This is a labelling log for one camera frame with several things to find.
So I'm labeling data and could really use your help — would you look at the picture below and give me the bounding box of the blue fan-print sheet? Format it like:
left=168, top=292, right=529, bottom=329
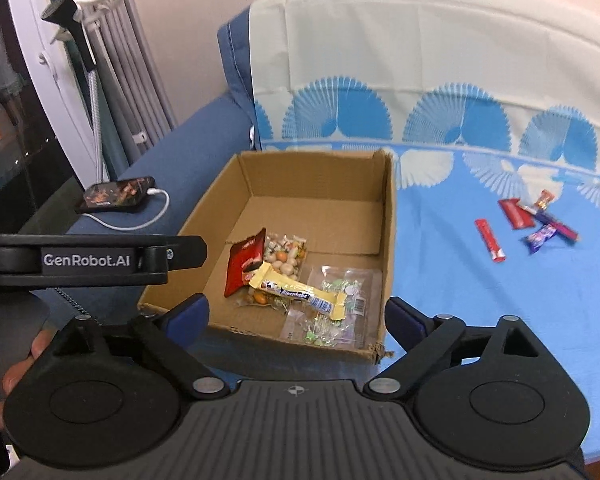
left=247, top=0, right=600, bottom=461

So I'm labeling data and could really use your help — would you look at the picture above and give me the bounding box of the dark glass door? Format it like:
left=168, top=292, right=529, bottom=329
left=0, top=0, right=76, bottom=231

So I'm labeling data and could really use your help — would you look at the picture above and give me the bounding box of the yellow snack bar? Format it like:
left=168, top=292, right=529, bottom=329
left=249, top=262, right=349, bottom=321

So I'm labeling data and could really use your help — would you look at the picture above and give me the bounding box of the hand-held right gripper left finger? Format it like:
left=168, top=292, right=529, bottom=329
left=50, top=294, right=231, bottom=401

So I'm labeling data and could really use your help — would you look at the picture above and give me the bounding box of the purple and white candy packet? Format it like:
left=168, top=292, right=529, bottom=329
left=524, top=225, right=557, bottom=256

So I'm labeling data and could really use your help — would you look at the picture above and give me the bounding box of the blue sofa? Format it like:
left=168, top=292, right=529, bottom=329
left=0, top=10, right=378, bottom=383

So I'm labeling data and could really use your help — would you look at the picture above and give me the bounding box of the person's left hand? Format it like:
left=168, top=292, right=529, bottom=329
left=0, top=329, right=56, bottom=433

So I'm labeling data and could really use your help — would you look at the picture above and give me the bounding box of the red and black snack packet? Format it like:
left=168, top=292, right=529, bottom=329
left=223, top=227, right=267, bottom=299

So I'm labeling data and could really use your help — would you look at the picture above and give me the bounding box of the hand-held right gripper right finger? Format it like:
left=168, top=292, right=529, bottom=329
left=364, top=297, right=551, bottom=401

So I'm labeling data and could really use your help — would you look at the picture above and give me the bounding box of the brown cardboard box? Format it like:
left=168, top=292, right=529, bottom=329
left=137, top=149, right=398, bottom=365

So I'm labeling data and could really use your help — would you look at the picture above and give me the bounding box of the white charging cable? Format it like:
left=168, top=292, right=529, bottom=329
left=82, top=187, right=171, bottom=231

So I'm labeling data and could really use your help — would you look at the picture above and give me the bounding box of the white door frame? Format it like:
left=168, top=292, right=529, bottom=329
left=2, top=0, right=103, bottom=181

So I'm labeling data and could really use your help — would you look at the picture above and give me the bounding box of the small orange wrapped candy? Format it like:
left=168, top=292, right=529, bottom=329
left=530, top=189, right=554, bottom=213

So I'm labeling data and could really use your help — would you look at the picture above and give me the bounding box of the black garment steamer head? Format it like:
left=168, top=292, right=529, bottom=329
left=41, top=0, right=105, bottom=183

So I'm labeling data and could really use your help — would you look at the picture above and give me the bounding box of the black smartphone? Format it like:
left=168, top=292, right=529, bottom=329
left=75, top=176, right=157, bottom=215

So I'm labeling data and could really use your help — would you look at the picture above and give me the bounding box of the dark purple snack bar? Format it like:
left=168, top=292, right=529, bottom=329
left=535, top=211, right=580, bottom=242

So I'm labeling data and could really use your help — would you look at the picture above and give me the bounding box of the clear bag of mixed nuts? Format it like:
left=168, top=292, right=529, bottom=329
left=235, top=231, right=311, bottom=308

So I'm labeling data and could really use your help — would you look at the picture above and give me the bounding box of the red stick packet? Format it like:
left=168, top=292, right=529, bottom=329
left=474, top=218, right=507, bottom=264

